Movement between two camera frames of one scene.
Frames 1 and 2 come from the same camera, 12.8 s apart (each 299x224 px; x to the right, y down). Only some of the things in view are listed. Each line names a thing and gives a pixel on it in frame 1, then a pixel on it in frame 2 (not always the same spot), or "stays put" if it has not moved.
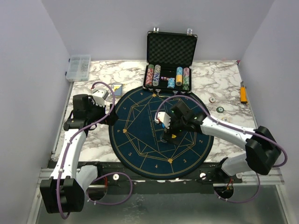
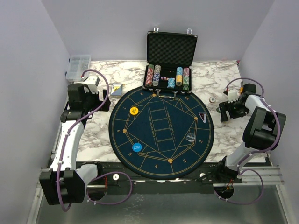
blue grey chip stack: (156, 75) stays put
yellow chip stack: (179, 78) stays put
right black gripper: (167, 133) -> (225, 106)
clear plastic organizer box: (78, 68) stays put
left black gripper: (110, 119) -> (97, 97)
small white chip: (212, 99) stays put
